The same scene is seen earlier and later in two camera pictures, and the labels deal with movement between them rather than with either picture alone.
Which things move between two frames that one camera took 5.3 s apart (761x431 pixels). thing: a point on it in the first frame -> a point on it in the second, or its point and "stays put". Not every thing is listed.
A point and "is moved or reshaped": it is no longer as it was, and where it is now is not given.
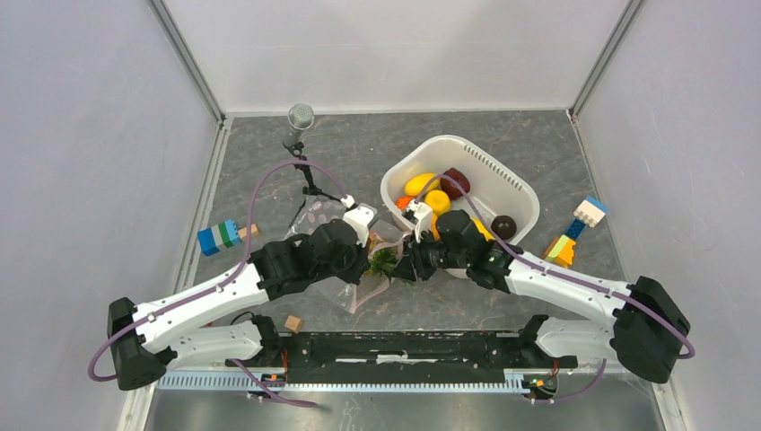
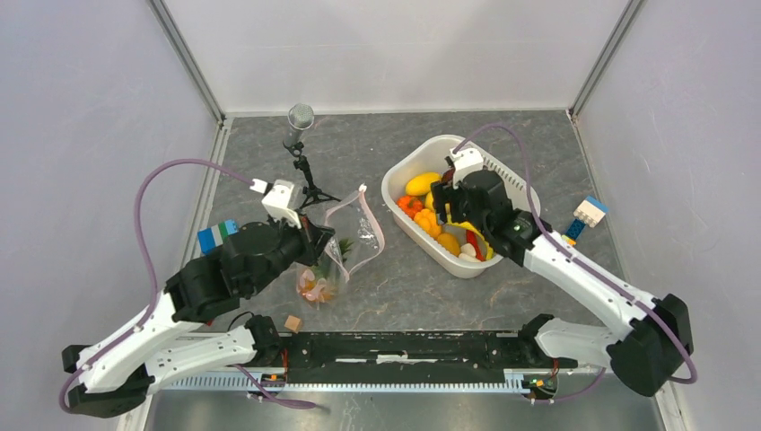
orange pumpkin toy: [383, 259] is moved or reshaped
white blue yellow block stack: [562, 249] stays put
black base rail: [403, 356] stays put
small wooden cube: [293, 322] stays put
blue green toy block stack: [223, 233] stays put
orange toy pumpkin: [403, 202] stays put
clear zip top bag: [385, 242] is moved or reshaped
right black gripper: [412, 266] -> [443, 194]
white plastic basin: [498, 189] stays put
